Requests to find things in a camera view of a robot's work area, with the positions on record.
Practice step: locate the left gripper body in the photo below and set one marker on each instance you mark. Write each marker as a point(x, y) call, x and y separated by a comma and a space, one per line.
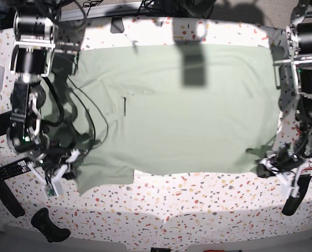
point(290, 171)

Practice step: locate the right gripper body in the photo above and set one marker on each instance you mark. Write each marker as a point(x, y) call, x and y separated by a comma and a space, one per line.
point(50, 166)

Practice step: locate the light green T-shirt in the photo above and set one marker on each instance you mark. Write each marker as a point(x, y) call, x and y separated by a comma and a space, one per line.
point(168, 109)

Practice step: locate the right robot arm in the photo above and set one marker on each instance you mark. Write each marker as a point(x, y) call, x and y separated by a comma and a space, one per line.
point(38, 128)

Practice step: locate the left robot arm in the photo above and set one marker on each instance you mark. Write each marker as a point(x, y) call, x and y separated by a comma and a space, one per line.
point(299, 40)

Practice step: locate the black TV remote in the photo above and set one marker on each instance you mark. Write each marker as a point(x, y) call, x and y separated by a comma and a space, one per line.
point(14, 169)

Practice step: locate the long black bar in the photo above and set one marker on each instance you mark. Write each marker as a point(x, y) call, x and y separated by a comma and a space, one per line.
point(9, 200)

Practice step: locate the small black box bottom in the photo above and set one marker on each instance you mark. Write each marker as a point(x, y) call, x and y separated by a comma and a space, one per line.
point(155, 249)

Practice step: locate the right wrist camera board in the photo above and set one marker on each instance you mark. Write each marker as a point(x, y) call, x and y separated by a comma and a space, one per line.
point(52, 190)

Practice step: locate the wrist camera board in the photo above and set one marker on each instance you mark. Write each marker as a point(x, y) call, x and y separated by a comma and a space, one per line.
point(289, 190)
point(52, 190)

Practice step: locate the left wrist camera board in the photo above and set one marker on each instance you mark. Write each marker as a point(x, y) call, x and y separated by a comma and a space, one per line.
point(289, 190)

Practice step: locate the black curved handle right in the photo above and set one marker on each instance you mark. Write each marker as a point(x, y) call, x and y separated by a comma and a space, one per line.
point(293, 203)

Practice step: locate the red handled screwdriver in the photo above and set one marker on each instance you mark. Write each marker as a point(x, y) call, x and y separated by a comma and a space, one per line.
point(221, 250)

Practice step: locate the black camera stand base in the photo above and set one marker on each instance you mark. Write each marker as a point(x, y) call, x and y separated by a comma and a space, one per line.
point(117, 26)

